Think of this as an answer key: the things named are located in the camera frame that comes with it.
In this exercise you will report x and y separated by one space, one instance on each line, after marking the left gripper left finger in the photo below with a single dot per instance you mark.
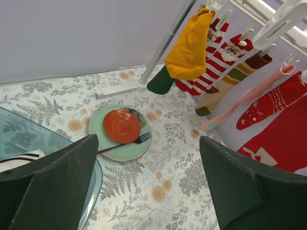
48 193

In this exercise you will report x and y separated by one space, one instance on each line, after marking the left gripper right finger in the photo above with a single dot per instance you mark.
250 195

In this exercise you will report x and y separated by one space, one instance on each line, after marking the white sock black stripes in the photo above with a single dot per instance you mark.
19 160

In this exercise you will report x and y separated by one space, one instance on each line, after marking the red sock white pattern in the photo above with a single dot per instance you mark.
283 143

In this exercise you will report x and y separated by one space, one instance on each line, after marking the white clip hanger rack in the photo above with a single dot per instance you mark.
279 23

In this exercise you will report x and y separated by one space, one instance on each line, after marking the teal plastic basin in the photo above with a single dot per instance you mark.
19 135

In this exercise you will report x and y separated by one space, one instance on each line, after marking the floral tablecloth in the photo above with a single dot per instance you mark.
164 189

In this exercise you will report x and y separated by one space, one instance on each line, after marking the light green plate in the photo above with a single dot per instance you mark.
113 150

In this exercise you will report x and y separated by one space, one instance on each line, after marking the orange saucer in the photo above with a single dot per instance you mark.
121 126

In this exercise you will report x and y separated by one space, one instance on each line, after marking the pink sock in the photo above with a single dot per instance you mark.
250 95

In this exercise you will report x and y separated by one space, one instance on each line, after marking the beige brown striped sock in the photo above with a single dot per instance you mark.
213 96

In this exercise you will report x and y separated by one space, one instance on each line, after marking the red snowflake sock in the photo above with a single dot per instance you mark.
274 101

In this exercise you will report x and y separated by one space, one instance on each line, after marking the dark green sock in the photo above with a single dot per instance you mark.
161 82

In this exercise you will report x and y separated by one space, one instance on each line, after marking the metal drying stand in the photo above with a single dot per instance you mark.
140 84

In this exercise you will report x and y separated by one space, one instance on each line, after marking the yellow sock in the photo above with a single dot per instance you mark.
187 58

